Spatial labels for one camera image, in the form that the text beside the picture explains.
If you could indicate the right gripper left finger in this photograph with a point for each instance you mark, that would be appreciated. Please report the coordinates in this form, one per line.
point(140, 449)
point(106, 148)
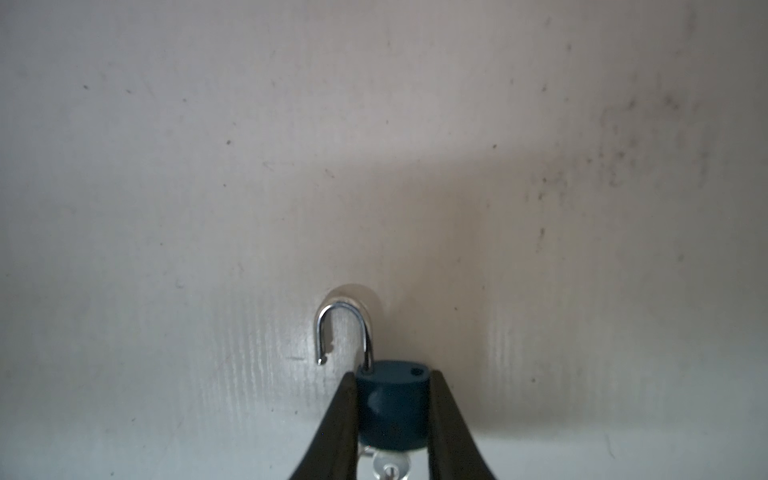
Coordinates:
point(333, 451)

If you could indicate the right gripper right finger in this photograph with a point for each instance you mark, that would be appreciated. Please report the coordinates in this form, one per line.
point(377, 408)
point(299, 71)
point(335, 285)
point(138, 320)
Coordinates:
point(452, 451)

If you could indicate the blue padlock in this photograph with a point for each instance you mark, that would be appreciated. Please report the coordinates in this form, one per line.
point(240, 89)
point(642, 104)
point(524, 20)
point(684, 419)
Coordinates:
point(392, 395)

